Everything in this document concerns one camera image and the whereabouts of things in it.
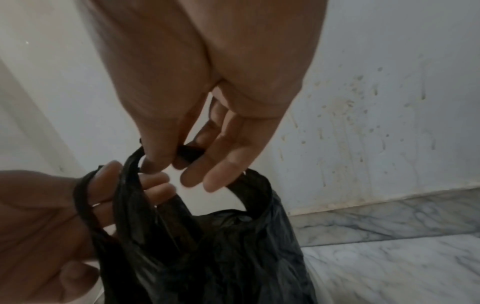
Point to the black plastic bag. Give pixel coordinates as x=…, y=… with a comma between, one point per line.
x=225, y=252

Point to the person's right hand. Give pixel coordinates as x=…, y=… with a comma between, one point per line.
x=232, y=53

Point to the person's left hand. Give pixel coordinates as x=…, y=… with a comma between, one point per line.
x=33, y=219

